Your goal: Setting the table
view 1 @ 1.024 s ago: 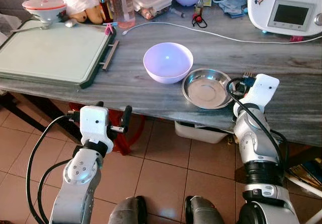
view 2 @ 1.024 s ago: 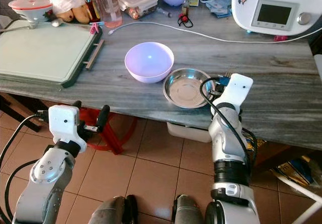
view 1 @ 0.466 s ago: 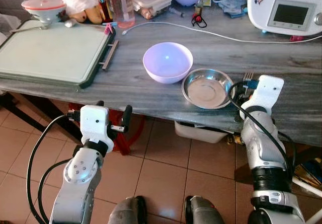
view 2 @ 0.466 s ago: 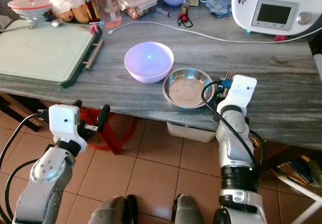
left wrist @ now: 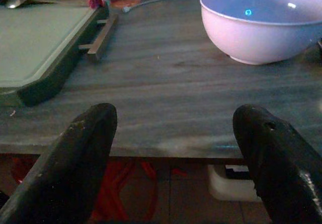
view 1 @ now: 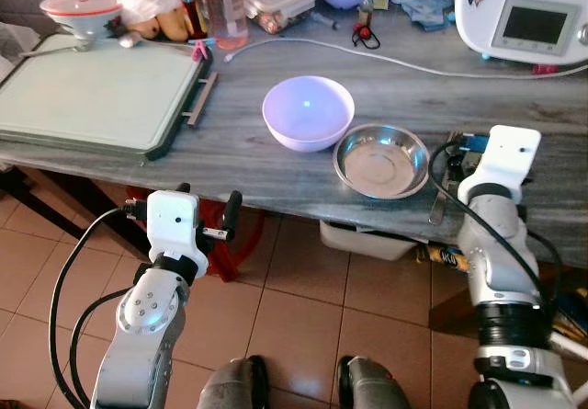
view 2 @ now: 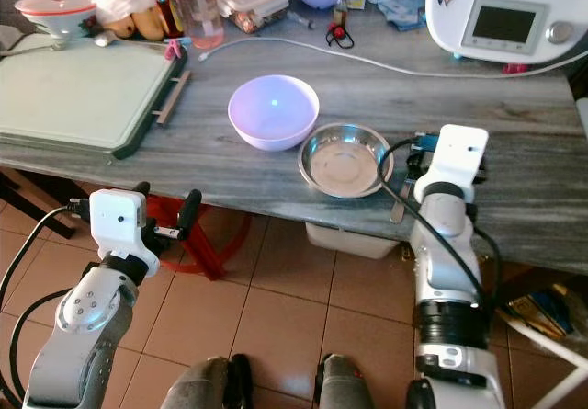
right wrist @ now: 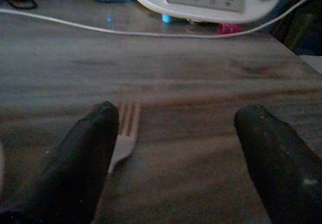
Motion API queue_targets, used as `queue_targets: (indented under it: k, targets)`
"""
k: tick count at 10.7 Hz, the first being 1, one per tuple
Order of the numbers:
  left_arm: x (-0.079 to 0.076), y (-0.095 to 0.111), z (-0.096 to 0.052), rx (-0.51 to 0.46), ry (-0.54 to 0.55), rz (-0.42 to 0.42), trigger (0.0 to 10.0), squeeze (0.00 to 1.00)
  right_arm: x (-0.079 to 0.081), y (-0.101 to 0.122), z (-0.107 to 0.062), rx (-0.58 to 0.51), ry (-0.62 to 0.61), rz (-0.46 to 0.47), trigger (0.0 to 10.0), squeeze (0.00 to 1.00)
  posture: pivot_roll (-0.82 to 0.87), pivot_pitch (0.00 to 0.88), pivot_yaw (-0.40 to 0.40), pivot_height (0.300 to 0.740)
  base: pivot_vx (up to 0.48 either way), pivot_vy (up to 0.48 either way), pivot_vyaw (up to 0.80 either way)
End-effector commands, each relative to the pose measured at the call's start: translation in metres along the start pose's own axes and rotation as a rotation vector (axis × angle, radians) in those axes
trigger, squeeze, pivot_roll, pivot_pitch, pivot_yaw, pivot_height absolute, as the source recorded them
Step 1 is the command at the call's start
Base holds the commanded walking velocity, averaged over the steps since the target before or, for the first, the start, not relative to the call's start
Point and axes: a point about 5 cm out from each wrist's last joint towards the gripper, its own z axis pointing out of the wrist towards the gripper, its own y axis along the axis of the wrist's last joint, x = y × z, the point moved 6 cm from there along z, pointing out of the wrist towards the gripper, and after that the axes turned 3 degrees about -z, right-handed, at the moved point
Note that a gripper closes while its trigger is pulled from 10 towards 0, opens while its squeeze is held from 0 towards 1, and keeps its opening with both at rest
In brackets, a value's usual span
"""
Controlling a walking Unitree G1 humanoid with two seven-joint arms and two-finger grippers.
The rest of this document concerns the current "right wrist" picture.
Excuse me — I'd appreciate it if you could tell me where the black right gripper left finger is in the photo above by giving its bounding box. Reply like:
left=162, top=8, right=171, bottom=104
left=0, top=101, right=120, bottom=224

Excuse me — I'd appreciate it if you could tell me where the pink small object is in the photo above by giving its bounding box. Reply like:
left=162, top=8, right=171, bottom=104
left=217, top=23, right=243, bottom=35

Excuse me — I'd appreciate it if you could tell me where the silver metal fork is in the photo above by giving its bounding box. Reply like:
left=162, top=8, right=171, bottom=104
left=108, top=102, right=141, bottom=174

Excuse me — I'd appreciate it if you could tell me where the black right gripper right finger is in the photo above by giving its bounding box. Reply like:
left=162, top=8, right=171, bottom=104
left=233, top=104, right=322, bottom=224

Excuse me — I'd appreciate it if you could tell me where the white kitchen appliance with screen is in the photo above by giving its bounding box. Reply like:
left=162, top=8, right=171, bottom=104
left=123, top=0, right=290, bottom=24

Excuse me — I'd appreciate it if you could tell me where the white power cable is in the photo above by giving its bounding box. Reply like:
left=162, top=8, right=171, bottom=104
left=0, top=0, right=322, bottom=39

